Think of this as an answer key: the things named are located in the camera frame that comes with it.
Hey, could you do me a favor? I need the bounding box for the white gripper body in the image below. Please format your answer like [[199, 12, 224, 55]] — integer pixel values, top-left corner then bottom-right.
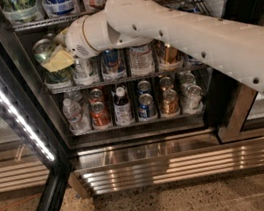
[[64, 15, 97, 59]]

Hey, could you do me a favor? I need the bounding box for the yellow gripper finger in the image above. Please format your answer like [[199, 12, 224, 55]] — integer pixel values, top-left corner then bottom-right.
[[52, 28, 68, 45], [41, 45, 75, 72]]

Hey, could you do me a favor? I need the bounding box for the green can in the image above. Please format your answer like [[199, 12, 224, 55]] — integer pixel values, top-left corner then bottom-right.
[[46, 68, 71, 84], [32, 38, 56, 63]]

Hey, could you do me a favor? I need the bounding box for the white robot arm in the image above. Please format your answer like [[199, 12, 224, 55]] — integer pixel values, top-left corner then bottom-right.
[[50, 0, 264, 195]]

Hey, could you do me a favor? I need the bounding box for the front white can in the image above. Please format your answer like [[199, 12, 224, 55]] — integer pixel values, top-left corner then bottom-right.
[[73, 58, 99, 86]]

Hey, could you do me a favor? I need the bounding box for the top shelf pepsi bottle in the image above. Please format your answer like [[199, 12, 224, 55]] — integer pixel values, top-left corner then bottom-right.
[[43, 0, 75, 17]]

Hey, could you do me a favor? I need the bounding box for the front blue silver can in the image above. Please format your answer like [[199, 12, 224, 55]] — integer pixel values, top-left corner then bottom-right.
[[101, 49, 126, 80]]

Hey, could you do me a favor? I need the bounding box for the top shelf green bottle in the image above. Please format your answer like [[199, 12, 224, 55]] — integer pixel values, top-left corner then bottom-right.
[[2, 0, 42, 25]]

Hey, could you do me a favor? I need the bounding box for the front orange can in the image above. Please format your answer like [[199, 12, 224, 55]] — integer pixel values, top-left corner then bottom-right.
[[90, 101, 110, 127]]

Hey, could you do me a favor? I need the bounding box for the bottom shelf water bottle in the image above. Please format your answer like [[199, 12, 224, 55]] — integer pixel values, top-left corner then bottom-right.
[[62, 98, 88, 134]]

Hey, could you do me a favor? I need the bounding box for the shelf water bottle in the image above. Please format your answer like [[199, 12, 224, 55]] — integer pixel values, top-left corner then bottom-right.
[[62, 98, 88, 134], [129, 44, 155, 76]]

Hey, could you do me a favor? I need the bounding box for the middle shelf water bottle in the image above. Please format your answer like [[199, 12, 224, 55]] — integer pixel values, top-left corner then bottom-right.
[[129, 44, 155, 76]]

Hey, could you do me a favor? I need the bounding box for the front gold can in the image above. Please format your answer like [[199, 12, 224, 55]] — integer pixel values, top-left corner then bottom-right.
[[154, 41, 183, 71]]

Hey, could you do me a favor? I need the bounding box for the gold can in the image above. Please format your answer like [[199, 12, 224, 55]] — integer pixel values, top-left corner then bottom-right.
[[154, 41, 183, 71], [161, 89, 179, 115]]

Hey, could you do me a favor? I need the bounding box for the bottom blue can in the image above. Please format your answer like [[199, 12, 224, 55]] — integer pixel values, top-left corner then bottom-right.
[[138, 93, 156, 119]]

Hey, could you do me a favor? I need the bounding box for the bottom gold can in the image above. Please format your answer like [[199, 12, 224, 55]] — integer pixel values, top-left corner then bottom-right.
[[161, 89, 179, 115]]

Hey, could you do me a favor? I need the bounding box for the steel fridge base grille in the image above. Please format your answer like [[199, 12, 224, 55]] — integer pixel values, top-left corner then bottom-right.
[[68, 137, 264, 199]]

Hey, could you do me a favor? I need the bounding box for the bottom silver can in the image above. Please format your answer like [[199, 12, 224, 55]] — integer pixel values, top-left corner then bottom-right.
[[184, 84, 203, 111]]

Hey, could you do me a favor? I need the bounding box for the dark juice bottle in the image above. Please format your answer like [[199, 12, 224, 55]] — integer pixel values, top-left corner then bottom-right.
[[113, 86, 133, 125]]

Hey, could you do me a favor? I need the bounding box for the middle wire shelf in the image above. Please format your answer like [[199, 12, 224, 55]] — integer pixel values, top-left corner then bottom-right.
[[50, 64, 208, 95]]

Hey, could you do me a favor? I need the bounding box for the wire shelf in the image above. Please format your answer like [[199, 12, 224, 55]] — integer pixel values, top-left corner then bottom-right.
[[50, 64, 208, 95], [11, 0, 186, 32]]

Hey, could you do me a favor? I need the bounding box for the upper wire shelf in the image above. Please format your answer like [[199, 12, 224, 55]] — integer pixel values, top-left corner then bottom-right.
[[11, 0, 186, 32]]

